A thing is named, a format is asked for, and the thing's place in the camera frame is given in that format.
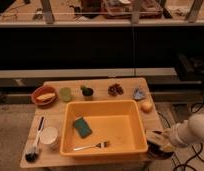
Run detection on green cup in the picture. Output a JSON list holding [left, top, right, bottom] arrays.
[[59, 87, 72, 102]]

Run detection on yellow lemon toy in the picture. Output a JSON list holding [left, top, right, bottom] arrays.
[[141, 101, 153, 113]]

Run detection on yellow food in bowl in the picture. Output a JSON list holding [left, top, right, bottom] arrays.
[[36, 93, 55, 101]]

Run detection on green sponge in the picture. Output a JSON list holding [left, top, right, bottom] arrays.
[[73, 117, 92, 138]]

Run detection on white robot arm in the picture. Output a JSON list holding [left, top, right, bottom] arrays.
[[160, 114, 204, 152]]

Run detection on brown grape cluster toy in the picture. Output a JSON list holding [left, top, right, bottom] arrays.
[[108, 83, 124, 96]]

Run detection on wooden board eraser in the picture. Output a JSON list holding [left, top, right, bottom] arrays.
[[146, 131, 174, 153]]

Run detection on orange bowl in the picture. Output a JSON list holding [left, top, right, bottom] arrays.
[[31, 85, 57, 106]]

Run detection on wooden table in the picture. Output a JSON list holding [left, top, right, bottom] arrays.
[[20, 77, 163, 169]]

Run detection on purple bowl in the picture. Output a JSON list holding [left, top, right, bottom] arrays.
[[147, 140, 174, 160]]

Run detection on white cup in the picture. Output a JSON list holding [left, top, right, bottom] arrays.
[[40, 127, 59, 149]]

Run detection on silver fork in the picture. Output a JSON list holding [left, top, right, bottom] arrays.
[[73, 141, 110, 151]]

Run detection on yellow plastic tub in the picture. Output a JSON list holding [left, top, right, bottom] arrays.
[[60, 100, 148, 157]]

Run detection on black white dish brush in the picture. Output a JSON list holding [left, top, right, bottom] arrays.
[[25, 118, 44, 162]]

